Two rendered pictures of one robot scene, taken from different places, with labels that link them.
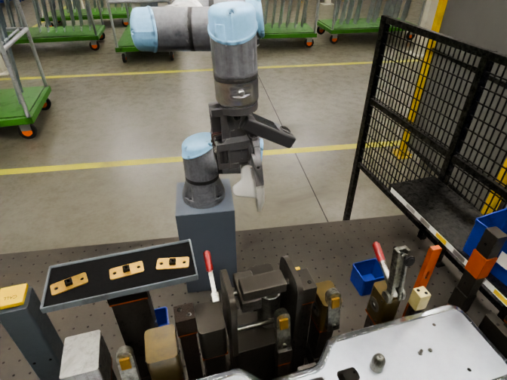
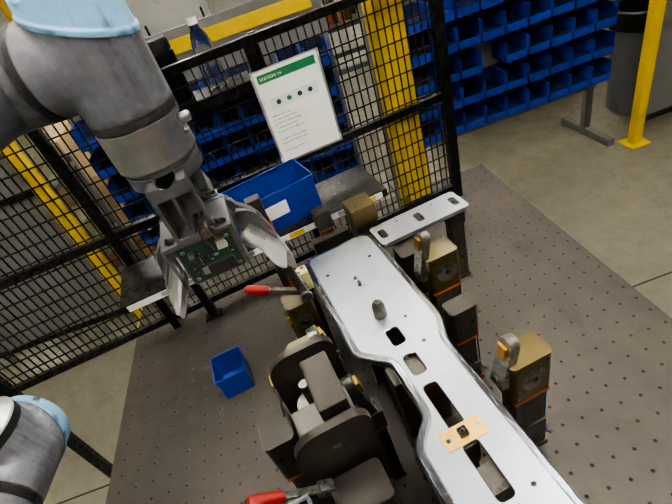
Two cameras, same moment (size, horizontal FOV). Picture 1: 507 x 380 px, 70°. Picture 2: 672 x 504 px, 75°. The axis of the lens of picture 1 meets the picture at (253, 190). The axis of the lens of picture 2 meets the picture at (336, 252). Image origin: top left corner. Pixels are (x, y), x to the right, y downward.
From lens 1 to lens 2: 0.62 m
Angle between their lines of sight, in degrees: 65
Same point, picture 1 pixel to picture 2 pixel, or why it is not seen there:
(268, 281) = (322, 371)
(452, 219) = not seen: hidden behind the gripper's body
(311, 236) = (140, 457)
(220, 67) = (146, 86)
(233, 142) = (223, 208)
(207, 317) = (362, 491)
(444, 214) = not seen: hidden behind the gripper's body
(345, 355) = (373, 339)
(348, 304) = (265, 398)
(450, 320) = (322, 265)
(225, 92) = (175, 129)
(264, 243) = not seen: outside the picture
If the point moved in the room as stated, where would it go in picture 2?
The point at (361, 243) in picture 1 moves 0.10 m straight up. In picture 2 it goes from (171, 387) to (156, 369)
